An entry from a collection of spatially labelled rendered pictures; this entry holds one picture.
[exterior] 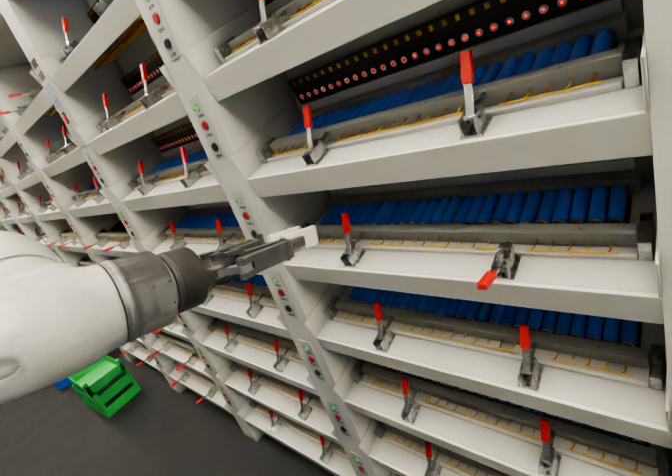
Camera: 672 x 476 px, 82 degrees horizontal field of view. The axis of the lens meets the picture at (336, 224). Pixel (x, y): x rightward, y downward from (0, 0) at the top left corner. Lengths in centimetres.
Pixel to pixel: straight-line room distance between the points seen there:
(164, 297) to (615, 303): 49
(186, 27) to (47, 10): 76
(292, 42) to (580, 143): 37
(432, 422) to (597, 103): 67
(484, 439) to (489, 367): 20
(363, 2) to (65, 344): 46
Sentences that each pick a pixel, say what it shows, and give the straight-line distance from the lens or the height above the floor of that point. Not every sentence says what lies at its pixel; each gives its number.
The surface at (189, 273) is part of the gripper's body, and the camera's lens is 47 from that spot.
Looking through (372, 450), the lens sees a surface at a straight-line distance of 116.
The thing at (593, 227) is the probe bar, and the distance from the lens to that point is 56.
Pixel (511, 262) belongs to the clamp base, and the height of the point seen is 92.
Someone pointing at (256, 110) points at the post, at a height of 120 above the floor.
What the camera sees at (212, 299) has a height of 71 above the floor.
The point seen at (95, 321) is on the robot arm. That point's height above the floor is 108.
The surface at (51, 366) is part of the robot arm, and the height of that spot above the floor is 106.
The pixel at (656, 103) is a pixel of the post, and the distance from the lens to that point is 43.
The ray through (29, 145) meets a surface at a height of 138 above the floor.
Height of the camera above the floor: 120
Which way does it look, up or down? 19 degrees down
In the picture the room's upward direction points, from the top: 20 degrees counter-clockwise
